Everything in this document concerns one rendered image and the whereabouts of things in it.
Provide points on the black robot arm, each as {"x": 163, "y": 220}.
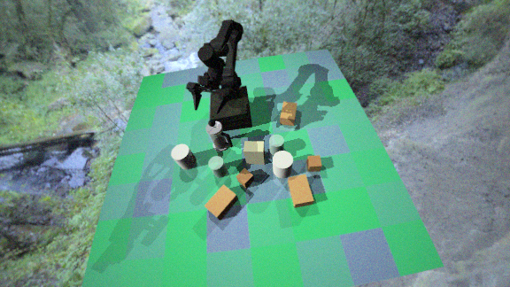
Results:
{"x": 223, "y": 45}

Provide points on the white cylinder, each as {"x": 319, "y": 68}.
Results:
{"x": 184, "y": 157}
{"x": 282, "y": 164}

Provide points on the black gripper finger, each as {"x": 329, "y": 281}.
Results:
{"x": 222, "y": 100}
{"x": 196, "y": 98}

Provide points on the beige cube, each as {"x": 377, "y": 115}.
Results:
{"x": 254, "y": 152}

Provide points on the pale green cylinder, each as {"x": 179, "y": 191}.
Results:
{"x": 217, "y": 166}
{"x": 276, "y": 143}

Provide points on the small brown cube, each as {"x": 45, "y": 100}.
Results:
{"x": 245, "y": 178}
{"x": 314, "y": 164}

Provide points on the brown rectangular block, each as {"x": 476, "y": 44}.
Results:
{"x": 221, "y": 201}
{"x": 288, "y": 113}
{"x": 300, "y": 191}

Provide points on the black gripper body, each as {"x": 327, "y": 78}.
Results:
{"x": 223, "y": 90}

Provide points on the french press with black knob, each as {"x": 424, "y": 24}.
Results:
{"x": 220, "y": 140}

